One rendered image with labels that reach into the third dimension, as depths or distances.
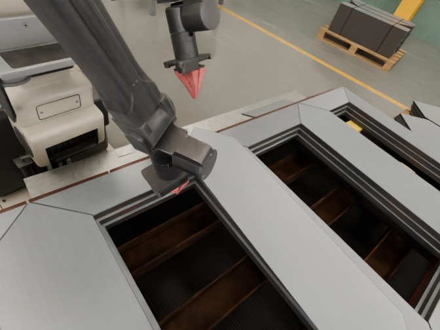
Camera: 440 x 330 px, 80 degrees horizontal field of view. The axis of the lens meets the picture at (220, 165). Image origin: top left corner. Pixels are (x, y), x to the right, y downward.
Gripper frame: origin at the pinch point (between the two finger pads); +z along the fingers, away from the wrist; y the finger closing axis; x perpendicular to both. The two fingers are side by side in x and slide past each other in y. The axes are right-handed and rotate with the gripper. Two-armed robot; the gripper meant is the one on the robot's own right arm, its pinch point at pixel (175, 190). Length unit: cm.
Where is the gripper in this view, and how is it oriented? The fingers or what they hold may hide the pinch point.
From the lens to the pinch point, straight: 63.0
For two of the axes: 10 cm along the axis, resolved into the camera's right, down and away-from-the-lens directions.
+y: 8.0, -5.0, 3.3
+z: 0.0, 5.6, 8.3
